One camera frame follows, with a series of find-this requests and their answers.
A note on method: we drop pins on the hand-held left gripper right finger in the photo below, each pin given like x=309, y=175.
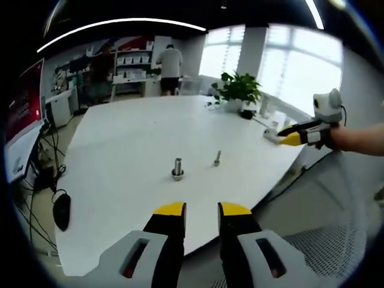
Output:
x=234, y=231

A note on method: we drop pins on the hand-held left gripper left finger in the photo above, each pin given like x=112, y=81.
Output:
x=163, y=231

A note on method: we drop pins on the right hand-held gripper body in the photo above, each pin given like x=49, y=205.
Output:
x=328, y=105

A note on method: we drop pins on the thick steel threaded stud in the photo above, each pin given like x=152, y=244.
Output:
x=178, y=168

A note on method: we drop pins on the slim steel threaded stud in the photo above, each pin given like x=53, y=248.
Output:
x=217, y=158

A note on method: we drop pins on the white hand controller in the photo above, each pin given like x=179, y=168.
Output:
x=271, y=135

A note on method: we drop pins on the bright window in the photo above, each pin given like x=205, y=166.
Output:
x=303, y=66
x=222, y=54

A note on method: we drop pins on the small black device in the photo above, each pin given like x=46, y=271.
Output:
x=248, y=114

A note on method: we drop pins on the green potted plant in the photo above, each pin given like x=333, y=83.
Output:
x=240, y=87

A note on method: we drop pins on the grey mesh office chair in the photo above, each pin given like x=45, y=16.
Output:
x=324, y=216

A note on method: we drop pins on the straight ceiling light strip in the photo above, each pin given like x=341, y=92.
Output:
x=316, y=13

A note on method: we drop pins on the black computer mouse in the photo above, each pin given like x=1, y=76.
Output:
x=62, y=210

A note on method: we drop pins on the white monitor desk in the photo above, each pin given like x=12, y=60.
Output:
x=21, y=159

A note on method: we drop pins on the white low cabinet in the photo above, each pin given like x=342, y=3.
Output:
x=61, y=106

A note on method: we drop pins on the shelf with white boxes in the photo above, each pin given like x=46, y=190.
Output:
x=133, y=61

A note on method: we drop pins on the red screen monitor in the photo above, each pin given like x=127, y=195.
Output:
x=24, y=99

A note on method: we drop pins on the curved ceiling light strip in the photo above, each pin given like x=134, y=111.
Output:
x=120, y=24

